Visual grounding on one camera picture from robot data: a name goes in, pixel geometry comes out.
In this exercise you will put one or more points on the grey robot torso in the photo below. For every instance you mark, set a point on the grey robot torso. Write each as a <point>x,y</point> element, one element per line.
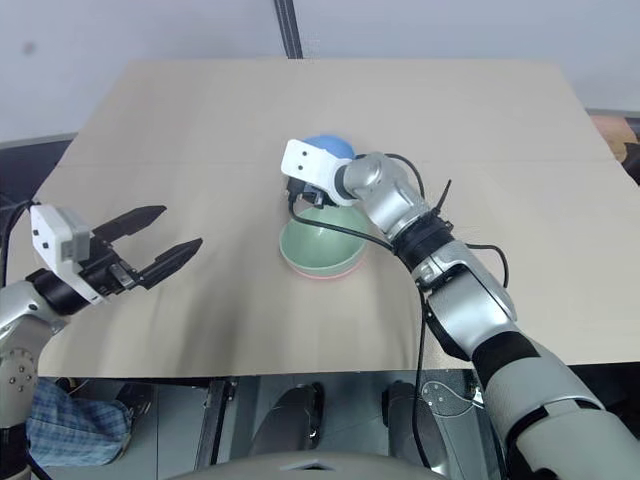
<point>300,469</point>

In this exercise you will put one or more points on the green bowl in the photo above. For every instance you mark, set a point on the green bowl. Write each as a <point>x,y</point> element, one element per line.
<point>315,247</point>

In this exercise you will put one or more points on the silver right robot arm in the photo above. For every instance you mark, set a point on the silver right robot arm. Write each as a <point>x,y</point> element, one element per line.
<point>450,285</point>

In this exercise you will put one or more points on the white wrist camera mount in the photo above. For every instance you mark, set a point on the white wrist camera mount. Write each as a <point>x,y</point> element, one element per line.
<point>47,235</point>
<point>310,162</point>

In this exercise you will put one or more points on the dark patterned object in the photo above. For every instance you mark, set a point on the dark patterned object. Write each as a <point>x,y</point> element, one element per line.
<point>620,140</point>

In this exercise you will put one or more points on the pink bowl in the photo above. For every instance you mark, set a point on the pink bowl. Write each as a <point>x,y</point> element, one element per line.
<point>325,276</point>

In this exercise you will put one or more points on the beige table cloth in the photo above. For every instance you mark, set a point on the beige table cloth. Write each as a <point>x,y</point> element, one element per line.
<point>225,150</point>

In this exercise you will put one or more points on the blue plaid cloth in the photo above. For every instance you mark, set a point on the blue plaid cloth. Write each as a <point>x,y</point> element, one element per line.
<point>75,425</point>

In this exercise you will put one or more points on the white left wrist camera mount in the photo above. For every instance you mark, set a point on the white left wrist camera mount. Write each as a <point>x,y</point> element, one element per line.
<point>47,235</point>

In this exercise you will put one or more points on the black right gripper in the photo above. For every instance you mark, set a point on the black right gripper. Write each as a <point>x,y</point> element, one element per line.
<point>307,192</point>

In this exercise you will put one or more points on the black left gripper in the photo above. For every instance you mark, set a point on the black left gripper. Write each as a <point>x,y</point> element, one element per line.
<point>107,270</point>

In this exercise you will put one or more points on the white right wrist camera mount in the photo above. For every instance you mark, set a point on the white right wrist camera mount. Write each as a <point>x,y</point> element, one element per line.
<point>310,162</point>

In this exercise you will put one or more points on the black table frame leg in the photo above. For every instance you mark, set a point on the black table frame leg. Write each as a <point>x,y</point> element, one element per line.
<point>212,420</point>

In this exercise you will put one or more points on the blue bowl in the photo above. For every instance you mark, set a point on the blue bowl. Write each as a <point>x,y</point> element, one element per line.
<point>332,145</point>

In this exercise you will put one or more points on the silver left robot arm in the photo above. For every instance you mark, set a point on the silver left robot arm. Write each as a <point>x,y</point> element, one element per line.
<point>15,310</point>

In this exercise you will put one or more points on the dark rounded robot foot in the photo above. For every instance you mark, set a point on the dark rounded robot foot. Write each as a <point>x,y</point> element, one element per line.
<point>292,415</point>
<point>405,415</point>

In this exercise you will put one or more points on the black vertical post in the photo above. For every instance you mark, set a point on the black vertical post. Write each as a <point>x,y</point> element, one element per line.
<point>288,27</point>

